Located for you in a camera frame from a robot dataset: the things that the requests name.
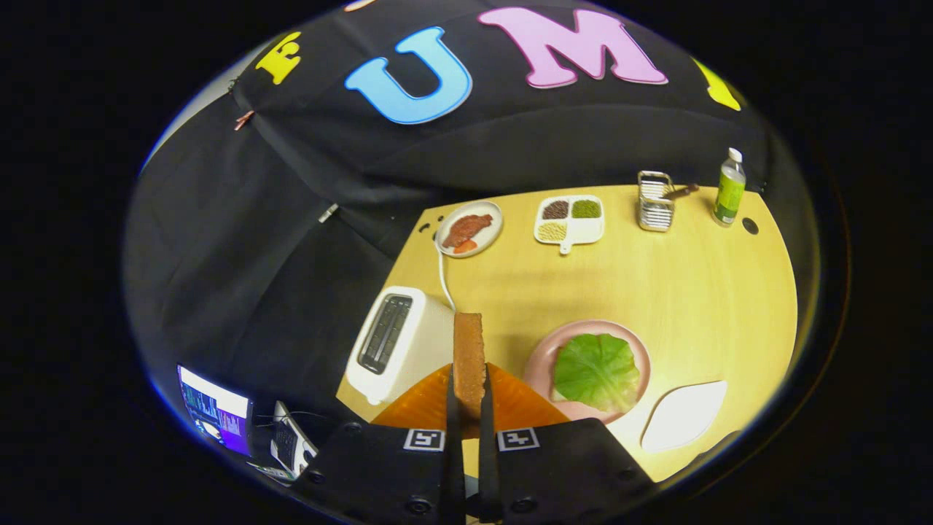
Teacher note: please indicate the white framed device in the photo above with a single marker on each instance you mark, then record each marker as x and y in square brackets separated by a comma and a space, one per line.
[291, 445]

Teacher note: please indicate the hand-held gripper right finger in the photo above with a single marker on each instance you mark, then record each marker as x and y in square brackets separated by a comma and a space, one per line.
[487, 452]

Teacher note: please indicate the pink round plate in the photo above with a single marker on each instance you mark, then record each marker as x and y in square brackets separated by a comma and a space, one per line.
[539, 364]

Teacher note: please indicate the green lettuce leaf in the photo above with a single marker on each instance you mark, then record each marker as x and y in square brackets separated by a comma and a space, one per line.
[594, 372]

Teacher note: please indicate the copper cloth clip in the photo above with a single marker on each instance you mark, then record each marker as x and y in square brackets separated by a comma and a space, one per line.
[243, 120]

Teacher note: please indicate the white divided bean dish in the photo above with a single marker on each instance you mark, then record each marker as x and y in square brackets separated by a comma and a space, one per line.
[587, 232]

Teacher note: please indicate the toasted bread slice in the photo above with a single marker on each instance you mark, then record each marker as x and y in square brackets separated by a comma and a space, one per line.
[469, 357]

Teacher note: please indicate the silver cloth clip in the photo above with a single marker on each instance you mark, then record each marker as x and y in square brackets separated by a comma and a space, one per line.
[328, 213]

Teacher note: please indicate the white toaster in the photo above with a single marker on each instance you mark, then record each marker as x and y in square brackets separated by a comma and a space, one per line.
[426, 335]

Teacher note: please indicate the white square plate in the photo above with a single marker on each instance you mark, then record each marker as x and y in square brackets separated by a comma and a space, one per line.
[681, 415]

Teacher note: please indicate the white oval plate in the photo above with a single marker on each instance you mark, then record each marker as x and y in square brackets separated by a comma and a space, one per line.
[498, 222]

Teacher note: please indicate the computer monitor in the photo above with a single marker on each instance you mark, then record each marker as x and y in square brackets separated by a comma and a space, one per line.
[215, 412]

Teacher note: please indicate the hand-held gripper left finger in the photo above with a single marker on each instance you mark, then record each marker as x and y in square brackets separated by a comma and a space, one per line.
[453, 452]

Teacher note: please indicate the red meat slice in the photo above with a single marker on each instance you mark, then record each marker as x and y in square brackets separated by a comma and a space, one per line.
[466, 227]

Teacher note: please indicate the green label water bottle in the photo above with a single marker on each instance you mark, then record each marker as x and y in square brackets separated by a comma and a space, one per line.
[729, 193]

